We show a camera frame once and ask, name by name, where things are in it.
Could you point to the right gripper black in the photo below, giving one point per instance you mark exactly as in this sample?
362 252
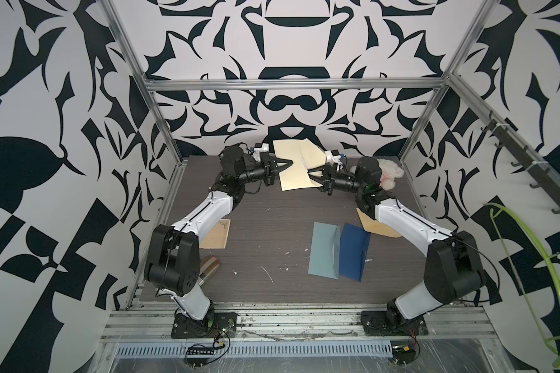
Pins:
316 176

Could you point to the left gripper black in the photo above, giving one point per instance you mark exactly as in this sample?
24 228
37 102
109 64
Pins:
270 179

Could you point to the pale yellow envelope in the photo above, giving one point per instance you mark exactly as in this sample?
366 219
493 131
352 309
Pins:
304 155

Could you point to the tan yellow envelope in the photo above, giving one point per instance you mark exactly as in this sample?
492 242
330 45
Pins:
374 227

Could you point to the light blue envelope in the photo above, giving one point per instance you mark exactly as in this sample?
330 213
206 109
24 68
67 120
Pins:
325 251

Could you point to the cream letter paper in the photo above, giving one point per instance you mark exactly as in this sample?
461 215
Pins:
217 237

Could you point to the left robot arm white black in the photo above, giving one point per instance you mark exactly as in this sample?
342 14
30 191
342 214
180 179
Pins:
173 258

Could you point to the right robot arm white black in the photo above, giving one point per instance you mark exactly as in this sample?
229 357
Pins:
453 266

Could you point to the dark blue envelope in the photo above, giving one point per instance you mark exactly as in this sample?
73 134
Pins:
354 244

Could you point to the white teddy bear pink shirt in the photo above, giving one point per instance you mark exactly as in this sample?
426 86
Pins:
390 171

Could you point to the plaid checkered tube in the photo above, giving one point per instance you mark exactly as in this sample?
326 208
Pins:
208 268

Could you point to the right black connector board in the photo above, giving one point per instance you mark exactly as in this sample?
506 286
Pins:
404 355

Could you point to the black connector board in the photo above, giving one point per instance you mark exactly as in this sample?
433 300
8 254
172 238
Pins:
404 355
198 355

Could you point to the left black connector board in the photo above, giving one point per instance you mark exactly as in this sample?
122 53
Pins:
198 355

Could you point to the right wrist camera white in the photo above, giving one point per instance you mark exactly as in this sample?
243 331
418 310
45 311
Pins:
335 158

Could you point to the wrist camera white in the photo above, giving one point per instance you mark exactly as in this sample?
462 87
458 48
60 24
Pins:
335 158
258 149

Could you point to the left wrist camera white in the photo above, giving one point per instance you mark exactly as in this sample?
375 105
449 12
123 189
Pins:
258 149

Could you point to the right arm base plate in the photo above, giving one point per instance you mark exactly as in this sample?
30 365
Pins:
378 321

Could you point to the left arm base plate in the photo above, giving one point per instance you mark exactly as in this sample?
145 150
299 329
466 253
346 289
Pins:
187 328

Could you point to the white cable duct strip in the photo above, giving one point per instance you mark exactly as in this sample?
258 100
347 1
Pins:
266 349

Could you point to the black hook rack rail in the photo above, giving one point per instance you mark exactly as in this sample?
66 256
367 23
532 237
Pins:
526 158

